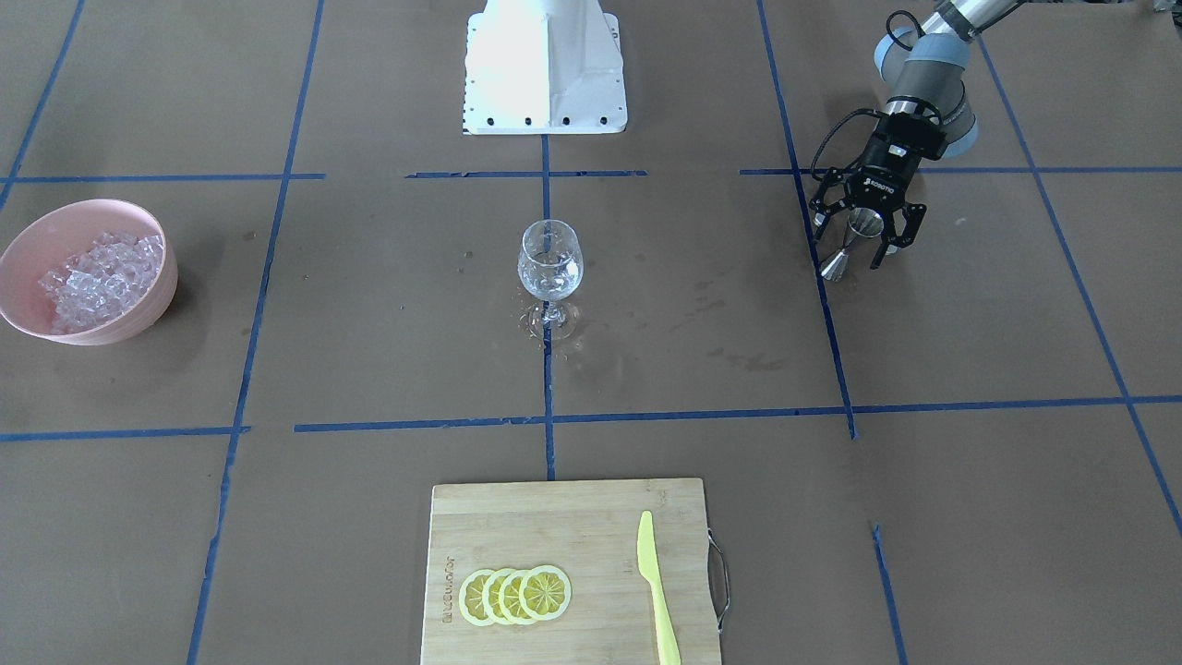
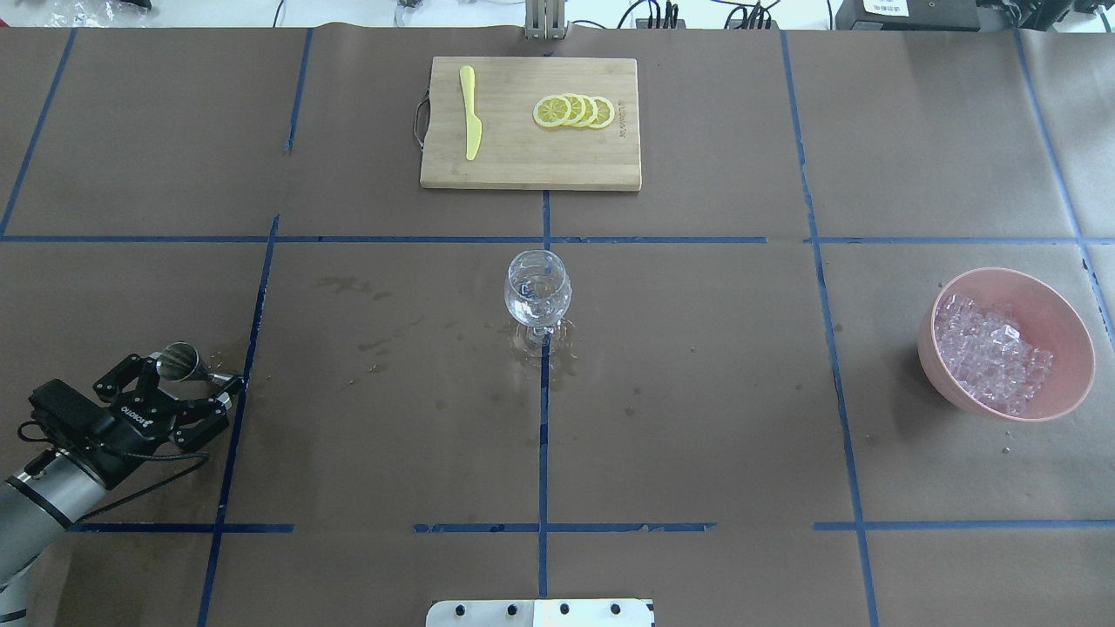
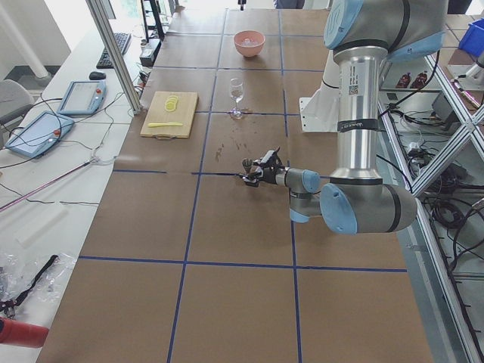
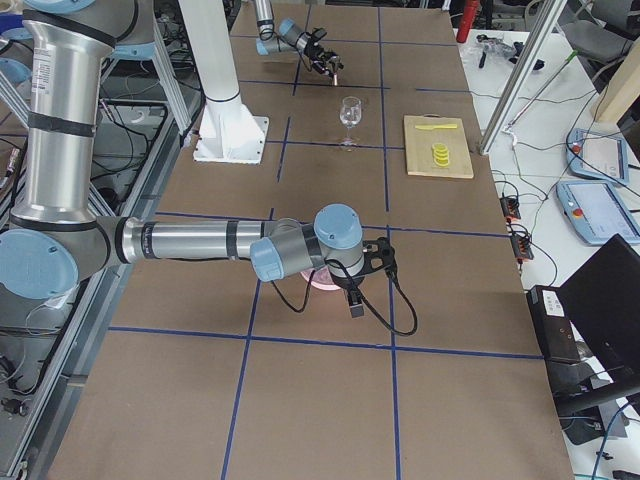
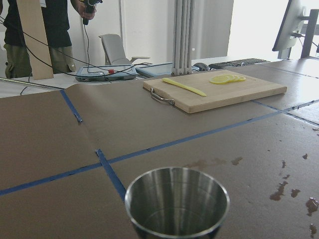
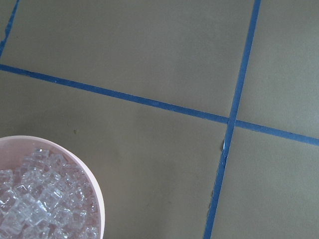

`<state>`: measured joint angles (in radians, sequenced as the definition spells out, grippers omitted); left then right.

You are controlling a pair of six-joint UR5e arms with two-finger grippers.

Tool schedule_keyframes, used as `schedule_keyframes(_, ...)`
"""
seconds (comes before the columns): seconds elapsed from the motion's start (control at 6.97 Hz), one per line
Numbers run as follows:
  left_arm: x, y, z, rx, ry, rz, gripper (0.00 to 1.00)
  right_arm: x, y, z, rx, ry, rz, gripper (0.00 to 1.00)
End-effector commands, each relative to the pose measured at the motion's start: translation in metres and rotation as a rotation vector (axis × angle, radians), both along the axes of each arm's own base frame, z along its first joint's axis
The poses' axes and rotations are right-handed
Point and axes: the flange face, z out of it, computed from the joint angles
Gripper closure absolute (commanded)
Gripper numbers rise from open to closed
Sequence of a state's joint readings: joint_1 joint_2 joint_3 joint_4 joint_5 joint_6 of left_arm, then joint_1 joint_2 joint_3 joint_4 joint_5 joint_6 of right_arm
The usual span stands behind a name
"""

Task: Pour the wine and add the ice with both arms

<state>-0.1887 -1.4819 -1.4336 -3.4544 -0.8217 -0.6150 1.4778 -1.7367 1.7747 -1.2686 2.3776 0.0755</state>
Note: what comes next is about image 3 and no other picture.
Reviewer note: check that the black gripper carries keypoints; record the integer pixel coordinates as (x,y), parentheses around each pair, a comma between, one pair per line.
(270,175)

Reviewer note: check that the steel cocktail jigger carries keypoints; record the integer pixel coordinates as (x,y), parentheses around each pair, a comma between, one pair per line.
(247,164)

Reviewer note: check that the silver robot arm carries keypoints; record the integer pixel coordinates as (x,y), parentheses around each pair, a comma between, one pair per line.
(362,35)

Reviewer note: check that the clear wine glass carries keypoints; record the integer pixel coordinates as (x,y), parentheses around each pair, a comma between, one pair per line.
(236,90)

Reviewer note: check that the clear ice cubes pile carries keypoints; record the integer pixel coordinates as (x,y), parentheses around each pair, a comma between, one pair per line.
(249,42)

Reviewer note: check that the yellow plastic knife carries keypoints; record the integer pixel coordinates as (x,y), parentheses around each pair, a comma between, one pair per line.
(168,124)

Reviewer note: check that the yellow lemon slices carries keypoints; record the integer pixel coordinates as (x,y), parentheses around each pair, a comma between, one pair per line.
(171,103)

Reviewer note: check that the bamboo cutting board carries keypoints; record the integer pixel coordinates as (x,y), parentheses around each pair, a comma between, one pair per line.
(184,114)

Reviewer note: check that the pink plastic bowl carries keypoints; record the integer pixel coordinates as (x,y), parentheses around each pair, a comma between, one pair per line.
(249,51)

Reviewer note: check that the far blue teach pendant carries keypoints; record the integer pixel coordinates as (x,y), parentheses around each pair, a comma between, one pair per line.
(83,98)

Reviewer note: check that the blue teach pendant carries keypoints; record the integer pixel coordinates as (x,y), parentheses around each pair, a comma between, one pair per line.
(39,136)
(83,98)

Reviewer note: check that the black computer mouse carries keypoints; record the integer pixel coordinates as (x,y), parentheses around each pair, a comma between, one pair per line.
(97,75)

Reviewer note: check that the long metal rod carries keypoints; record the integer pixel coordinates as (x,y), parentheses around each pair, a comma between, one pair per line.
(47,184)

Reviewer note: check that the near blue teach pendant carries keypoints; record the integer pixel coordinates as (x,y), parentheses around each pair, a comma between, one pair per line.
(39,136)

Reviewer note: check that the blue storage bin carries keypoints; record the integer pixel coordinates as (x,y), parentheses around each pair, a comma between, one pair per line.
(473,40)

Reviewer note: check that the red bottle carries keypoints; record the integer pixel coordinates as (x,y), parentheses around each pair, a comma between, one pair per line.
(17,333)

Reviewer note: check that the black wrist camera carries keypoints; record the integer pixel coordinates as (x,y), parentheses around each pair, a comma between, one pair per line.
(271,160)

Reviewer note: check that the aluminium frame post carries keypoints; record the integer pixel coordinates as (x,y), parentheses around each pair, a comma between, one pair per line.
(99,16)

